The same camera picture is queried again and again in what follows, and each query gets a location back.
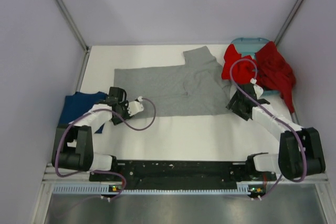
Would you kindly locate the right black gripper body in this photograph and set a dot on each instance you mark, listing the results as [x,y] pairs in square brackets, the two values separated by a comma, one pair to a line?
[234,105]

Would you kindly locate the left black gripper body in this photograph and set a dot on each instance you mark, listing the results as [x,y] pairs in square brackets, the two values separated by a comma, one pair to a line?
[123,111]

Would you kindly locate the grey t shirt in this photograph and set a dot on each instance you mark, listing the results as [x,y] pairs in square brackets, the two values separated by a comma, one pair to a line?
[193,89]

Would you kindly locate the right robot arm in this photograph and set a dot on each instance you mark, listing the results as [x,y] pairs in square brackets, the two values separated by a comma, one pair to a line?
[300,151]

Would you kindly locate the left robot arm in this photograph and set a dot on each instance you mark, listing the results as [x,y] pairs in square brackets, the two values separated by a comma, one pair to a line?
[82,116]

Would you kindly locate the folded blue t shirt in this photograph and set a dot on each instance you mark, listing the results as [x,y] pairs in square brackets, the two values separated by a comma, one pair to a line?
[78,104]

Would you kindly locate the dark red t shirt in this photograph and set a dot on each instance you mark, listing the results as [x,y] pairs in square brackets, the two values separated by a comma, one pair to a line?
[275,73]

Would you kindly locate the teal plastic basket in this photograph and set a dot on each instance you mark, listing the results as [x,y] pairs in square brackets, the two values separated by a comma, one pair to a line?
[249,46]

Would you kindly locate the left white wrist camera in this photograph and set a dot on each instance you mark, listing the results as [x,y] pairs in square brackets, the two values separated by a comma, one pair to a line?
[135,106]

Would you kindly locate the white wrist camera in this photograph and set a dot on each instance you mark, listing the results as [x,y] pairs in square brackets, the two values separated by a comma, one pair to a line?
[135,106]
[257,89]

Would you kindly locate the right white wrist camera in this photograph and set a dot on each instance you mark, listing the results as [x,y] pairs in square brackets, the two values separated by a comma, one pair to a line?
[257,89]

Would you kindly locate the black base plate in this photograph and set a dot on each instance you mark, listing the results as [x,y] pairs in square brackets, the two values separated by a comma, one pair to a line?
[185,175]

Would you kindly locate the grey slotted cable duct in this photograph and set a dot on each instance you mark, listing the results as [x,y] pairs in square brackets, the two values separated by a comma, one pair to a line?
[96,189]

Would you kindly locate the left aluminium corner post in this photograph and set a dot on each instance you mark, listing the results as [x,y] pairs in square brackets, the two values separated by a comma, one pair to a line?
[71,24]

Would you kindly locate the aluminium corner post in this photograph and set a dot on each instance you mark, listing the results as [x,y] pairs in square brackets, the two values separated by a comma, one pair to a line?
[71,24]
[290,18]

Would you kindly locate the right aluminium corner post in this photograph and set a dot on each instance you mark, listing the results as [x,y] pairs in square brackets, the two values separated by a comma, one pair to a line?
[290,18]

